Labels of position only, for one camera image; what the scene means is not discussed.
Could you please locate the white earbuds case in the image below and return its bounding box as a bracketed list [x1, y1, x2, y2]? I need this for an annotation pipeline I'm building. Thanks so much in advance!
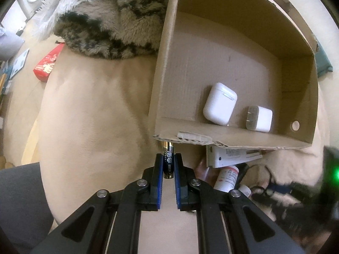
[203, 82, 237, 126]

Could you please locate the cardboard box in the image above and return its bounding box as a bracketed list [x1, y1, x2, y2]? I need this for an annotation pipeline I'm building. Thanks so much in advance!
[148, 0, 320, 150]

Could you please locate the fuzzy grey patterned blanket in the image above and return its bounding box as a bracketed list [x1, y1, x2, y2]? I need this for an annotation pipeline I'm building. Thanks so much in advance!
[32, 0, 172, 60]

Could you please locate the black flashlight with lanyard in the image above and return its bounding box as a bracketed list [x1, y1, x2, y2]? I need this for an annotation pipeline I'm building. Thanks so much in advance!
[236, 162, 277, 195]

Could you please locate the black and gold battery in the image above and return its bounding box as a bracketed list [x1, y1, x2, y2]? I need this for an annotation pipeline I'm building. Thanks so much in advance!
[162, 141, 175, 179]

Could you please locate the grey cloth bundle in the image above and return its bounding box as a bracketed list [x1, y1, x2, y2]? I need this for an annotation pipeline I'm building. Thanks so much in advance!
[0, 28, 25, 61]

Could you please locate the white charger plug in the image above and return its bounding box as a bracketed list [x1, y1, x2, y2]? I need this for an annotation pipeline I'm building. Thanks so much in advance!
[245, 106, 273, 133]

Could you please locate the small plain white bottle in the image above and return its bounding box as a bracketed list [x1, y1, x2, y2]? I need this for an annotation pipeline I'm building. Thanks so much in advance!
[238, 185, 252, 198]

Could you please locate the beige plush blanket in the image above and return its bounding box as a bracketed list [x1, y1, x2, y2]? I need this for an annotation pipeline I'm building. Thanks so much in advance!
[39, 42, 331, 254]

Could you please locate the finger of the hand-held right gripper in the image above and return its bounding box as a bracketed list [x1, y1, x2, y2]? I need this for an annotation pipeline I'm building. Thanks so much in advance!
[261, 182, 300, 199]

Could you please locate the wooden bed frame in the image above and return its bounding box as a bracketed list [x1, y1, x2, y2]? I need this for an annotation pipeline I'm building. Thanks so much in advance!
[22, 116, 40, 162]

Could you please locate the pale blue booklet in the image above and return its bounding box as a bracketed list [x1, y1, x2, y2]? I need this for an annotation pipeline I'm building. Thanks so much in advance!
[8, 48, 29, 80]

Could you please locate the white remote control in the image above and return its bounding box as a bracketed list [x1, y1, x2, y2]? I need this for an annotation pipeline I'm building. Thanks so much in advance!
[206, 145, 263, 169]

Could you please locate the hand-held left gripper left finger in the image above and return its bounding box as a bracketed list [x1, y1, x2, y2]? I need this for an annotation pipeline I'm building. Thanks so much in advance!
[30, 153, 164, 254]

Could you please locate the white red-label pill bottle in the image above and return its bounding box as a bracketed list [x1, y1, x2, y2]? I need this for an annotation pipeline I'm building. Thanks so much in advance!
[213, 165, 239, 192]

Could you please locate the teal cushion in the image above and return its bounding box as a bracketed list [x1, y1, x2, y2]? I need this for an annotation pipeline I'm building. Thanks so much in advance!
[315, 41, 333, 78]

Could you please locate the red packet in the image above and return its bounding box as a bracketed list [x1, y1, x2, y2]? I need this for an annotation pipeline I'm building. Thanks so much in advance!
[33, 44, 65, 82]

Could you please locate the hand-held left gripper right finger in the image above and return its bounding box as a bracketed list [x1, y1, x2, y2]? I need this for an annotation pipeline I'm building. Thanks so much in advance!
[173, 153, 308, 254]

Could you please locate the person's grey trouser leg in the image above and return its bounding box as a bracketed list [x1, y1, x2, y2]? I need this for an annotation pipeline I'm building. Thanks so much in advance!
[0, 162, 55, 254]

